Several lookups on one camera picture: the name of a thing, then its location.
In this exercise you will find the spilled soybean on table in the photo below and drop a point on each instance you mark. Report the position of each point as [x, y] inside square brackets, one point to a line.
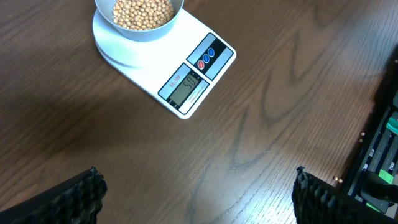
[337, 179]

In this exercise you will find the white digital kitchen scale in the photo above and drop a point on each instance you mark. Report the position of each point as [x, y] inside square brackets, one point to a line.
[178, 70]

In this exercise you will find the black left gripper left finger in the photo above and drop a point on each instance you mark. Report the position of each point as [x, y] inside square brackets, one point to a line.
[76, 200]

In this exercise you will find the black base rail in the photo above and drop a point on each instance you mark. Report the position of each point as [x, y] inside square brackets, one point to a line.
[378, 151]

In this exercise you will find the light blue bowl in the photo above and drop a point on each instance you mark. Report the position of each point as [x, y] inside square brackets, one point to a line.
[104, 9]

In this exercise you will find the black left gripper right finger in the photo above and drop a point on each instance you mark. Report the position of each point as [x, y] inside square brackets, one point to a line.
[317, 202]

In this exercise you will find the soybeans in bowl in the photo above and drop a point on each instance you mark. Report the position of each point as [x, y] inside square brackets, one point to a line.
[142, 14]

